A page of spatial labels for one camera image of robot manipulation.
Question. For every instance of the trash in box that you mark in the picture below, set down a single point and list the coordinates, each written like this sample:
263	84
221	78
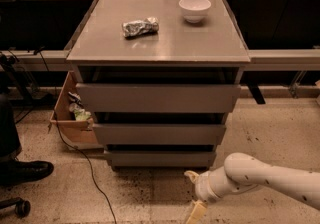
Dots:
76	107

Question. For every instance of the crumpled foil chip bag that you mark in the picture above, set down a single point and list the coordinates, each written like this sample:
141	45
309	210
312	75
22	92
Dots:
140	27

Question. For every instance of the black shoe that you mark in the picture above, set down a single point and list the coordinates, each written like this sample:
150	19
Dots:
17	172

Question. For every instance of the black chair caster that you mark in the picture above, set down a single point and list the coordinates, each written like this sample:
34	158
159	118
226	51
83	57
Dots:
22	207

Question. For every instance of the grey bottom drawer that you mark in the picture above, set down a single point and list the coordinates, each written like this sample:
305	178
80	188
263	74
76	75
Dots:
171	159

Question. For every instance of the white bowl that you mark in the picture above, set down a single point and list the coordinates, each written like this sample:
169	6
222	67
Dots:
194	11

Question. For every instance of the grey drawer cabinet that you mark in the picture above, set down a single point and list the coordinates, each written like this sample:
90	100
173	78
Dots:
208	53

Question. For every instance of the cardboard box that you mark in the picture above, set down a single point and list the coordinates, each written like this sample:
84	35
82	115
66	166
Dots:
76	132

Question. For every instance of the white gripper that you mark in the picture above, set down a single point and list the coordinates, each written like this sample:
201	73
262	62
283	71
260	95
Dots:
202	186

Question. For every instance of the dark trouser leg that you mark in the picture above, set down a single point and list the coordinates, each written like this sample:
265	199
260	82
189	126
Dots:
10	146

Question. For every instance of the grey top drawer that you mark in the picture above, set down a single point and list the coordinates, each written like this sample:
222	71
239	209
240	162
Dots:
159	98

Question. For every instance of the grey middle drawer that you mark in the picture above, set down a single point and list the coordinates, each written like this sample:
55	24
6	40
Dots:
159	134

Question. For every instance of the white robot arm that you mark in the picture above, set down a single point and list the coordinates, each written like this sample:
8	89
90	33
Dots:
242	173

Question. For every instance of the grey drawer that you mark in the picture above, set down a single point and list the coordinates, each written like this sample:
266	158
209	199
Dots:
159	98
171	159
159	134

